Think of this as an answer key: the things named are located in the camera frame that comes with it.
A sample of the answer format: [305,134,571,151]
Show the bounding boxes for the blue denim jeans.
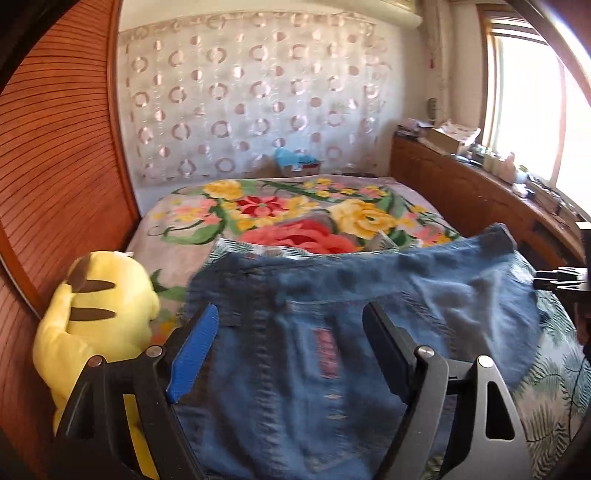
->
[176,224,540,479]

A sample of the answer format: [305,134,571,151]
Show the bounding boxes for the palm leaf print blanket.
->
[202,238,590,479]

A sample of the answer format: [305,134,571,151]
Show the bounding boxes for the wooden sideboard cabinet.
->
[390,135,585,269]

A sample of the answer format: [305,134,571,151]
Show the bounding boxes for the pink bottle on sill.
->
[499,152,517,185]

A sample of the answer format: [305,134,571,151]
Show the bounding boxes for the yellow Pikachu plush toy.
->
[32,250,163,480]

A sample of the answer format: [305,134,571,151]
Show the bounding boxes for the cardboard box on cabinet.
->
[425,120,481,154]

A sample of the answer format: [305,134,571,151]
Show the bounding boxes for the floral pink bed cover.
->
[127,175,461,343]

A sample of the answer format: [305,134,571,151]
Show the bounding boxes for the wooden louvered wardrobe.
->
[1,1,139,479]

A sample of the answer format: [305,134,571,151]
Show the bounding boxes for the tied-back window drape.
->
[422,1,454,124]

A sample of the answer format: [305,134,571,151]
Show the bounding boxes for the blue toy on headboard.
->
[273,148,321,177]

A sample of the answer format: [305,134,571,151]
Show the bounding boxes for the sheer circle pattern curtain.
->
[118,11,391,185]

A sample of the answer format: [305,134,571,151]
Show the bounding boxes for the window with wooden frame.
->
[477,4,590,212]

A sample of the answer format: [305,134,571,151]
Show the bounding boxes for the white wall air conditioner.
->
[317,0,424,29]

